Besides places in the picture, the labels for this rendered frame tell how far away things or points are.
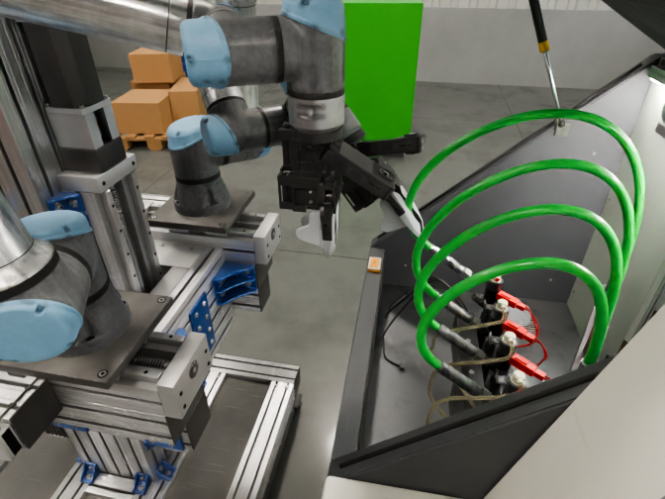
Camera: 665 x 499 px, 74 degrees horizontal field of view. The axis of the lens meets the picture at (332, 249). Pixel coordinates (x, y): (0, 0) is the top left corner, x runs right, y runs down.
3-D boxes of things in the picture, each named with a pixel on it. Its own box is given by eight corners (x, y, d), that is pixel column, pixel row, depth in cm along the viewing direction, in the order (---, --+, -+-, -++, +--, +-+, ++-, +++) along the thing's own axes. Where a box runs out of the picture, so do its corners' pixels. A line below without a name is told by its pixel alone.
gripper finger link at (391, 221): (398, 249, 80) (370, 206, 81) (426, 232, 78) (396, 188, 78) (394, 252, 78) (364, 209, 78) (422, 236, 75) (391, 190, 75)
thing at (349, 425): (367, 292, 130) (370, 247, 121) (382, 293, 129) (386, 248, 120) (330, 510, 79) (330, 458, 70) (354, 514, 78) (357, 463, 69)
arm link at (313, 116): (348, 86, 60) (338, 103, 54) (347, 120, 63) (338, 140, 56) (295, 84, 61) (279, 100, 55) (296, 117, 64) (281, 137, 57)
